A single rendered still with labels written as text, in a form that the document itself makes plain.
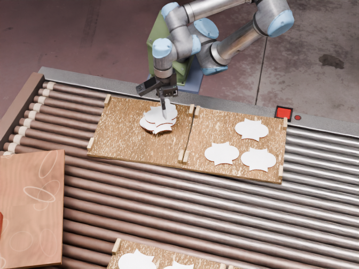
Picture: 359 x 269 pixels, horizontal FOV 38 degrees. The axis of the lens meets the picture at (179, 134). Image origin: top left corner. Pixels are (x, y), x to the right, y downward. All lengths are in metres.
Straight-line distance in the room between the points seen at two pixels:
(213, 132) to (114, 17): 2.40
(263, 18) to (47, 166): 1.03
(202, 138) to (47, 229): 0.77
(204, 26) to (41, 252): 1.21
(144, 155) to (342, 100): 2.02
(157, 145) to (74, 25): 2.40
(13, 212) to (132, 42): 2.47
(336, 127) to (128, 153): 0.93
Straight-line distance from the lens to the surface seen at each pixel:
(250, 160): 2.18
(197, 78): 2.61
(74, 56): 4.18
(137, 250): 1.95
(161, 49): 2.01
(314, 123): 2.41
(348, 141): 2.37
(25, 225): 1.97
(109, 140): 2.28
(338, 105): 3.84
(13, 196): 2.06
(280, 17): 2.13
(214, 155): 2.19
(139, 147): 2.24
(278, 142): 2.28
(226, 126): 2.31
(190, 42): 2.06
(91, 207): 2.10
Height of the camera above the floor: 2.66
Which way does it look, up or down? 49 degrees down
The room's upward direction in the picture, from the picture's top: 1 degrees counter-clockwise
